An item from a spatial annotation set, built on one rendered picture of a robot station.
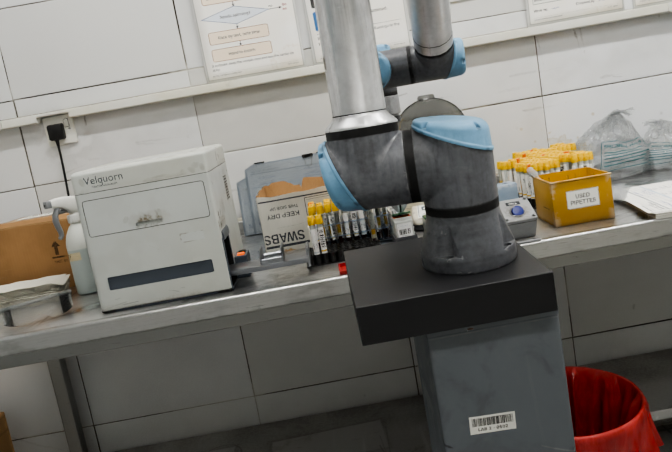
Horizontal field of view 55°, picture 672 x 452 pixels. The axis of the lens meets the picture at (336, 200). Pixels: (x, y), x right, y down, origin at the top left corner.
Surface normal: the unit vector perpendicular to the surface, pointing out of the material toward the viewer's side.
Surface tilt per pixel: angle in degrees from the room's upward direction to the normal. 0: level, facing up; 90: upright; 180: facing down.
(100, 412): 90
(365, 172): 89
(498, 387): 90
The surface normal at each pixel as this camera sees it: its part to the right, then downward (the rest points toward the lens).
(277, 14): 0.09, 0.21
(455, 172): -0.14, 0.23
